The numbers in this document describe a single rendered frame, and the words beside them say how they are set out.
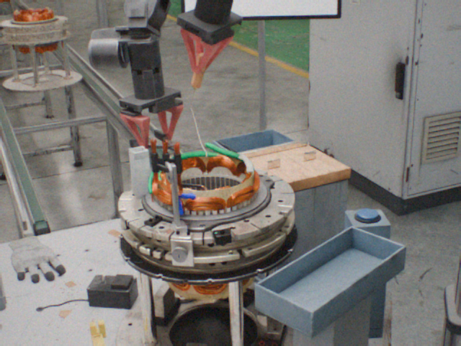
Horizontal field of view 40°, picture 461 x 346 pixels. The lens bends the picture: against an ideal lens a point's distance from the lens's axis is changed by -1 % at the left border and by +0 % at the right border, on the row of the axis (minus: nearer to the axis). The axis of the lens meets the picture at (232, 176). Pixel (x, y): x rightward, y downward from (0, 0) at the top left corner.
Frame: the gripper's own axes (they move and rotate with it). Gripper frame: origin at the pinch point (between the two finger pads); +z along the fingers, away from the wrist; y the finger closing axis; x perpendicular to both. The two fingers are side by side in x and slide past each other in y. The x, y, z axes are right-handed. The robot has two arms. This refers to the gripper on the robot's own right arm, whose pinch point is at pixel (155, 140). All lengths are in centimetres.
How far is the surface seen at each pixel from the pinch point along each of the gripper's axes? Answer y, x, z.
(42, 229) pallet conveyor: -2, -62, 41
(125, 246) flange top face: 14.4, 6.0, 14.5
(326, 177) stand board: -27.8, 19.2, 13.2
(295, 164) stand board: -27.5, 11.3, 12.1
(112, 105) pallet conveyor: -86, -145, 43
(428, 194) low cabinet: -223, -60, 118
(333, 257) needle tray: -6.1, 36.9, 15.2
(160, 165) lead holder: 12.8, 17.4, -3.8
